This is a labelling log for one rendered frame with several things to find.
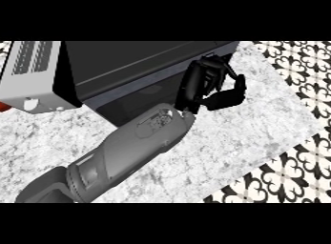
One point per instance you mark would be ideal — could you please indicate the dark grey microwave door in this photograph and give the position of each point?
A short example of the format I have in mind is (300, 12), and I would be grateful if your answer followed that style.
(120, 63)

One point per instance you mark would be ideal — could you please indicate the small red object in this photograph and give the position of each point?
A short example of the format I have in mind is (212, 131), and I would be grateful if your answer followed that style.
(0, 106)

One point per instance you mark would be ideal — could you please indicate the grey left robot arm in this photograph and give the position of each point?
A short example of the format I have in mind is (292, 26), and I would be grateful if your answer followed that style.
(131, 146)

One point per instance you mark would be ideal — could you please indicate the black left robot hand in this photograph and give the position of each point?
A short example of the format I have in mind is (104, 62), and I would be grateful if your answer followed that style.
(194, 85)

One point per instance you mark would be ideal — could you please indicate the silver microwave body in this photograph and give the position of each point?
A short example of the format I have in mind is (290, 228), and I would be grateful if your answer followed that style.
(29, 85)

